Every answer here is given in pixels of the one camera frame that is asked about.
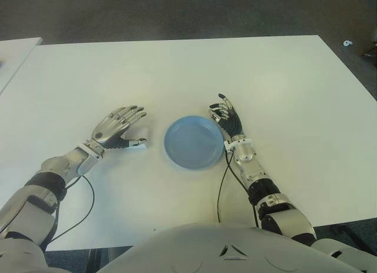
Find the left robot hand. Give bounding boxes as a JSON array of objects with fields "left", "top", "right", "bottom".
[{"left": 87, "top": 104, "right": 148, "bottom": 152}]

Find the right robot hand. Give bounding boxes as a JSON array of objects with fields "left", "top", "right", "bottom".
[{"left": 207, "top": 93, "right": 246, "bottom": 142}]

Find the white charger block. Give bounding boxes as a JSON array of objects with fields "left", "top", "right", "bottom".
[{"left": 126, "top": 126, "right": 151, "bottom": 152}]

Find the blue round plate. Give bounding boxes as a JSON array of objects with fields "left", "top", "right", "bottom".
[{"left": 163, "top": 115, "right": 227, "bottom": 170}]

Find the white side table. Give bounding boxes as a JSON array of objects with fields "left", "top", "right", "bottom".
[{"left": 0, "top": 36, "right": 42, "bottom": 96}]

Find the grey robot torso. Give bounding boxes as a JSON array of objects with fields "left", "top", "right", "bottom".
[{"left": 100, "top": 221, "right": 369, "bottom": 273}]

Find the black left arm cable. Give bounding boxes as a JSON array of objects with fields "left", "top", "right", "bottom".
[{"left": 44, "top": 174, "right": 95, "bottom": 252}]

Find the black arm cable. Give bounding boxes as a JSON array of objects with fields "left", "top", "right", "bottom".
[
  {"left": 216, "top": 149, "right": 263, "bottom": 228},
  {"left": 44, "top": 174, "right": 95, "bottom": 252}
]

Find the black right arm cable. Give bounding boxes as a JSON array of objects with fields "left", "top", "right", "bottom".
[{"left": 216, "top": 149, "right": 263, "bottom": 228}]

